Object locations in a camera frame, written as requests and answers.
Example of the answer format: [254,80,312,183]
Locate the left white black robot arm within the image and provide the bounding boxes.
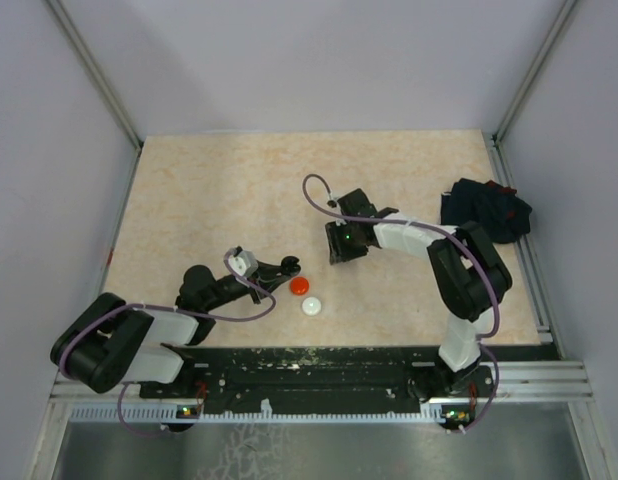
[50,249,301,397]

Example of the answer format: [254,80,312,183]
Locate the aluminium frame post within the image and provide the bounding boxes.
[42,0,143,151]
[491,0,581,146]

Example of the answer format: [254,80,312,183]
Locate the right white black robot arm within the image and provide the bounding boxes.
[325,189,513,396]

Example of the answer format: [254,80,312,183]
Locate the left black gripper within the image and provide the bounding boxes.
[204,259,291,311]

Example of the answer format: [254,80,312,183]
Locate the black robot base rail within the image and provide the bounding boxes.
[140,346,495,415]

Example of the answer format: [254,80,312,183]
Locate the left aluminium frame post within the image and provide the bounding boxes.
[42,0,143,151]

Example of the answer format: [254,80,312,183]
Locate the right aluminium frame post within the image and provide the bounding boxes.
[491,0,581,146]

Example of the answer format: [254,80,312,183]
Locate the white slotted cable duct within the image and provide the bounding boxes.
[68,399,453,426]

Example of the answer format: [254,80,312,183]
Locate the dark navy crumpled cloth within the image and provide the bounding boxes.
[440,178,533,244]

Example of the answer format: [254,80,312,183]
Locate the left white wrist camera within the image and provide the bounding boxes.
[226,247,258,278]

